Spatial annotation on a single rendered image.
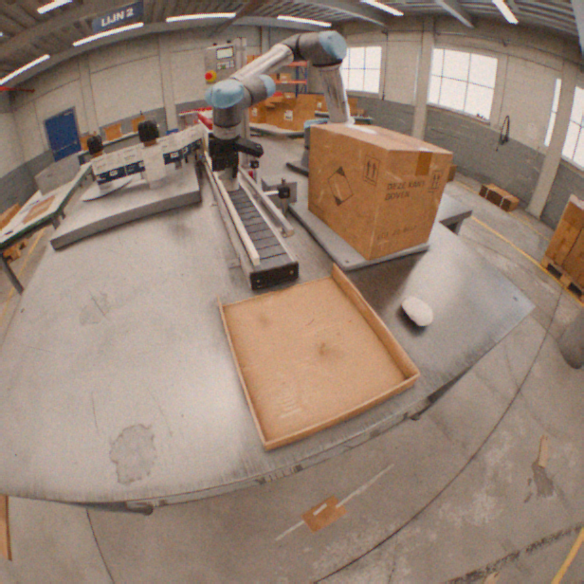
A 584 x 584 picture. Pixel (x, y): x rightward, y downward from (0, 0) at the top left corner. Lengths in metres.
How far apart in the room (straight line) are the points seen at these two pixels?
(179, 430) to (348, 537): 0.97
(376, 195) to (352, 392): 0.38
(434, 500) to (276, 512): 0.71
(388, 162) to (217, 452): 0.57
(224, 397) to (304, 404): 0.13
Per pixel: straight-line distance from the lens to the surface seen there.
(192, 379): 0.46
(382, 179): 0.54
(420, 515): 1.35
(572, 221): 3.50
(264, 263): 0.55
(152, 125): 1.13
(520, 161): 5.88
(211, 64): 1.34
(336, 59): 1.00
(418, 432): 1.39
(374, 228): 0.58
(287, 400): 0.41
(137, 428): 0.47
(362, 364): 0.45
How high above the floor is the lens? 1.22
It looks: 44 degrees down
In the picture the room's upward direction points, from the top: straight up
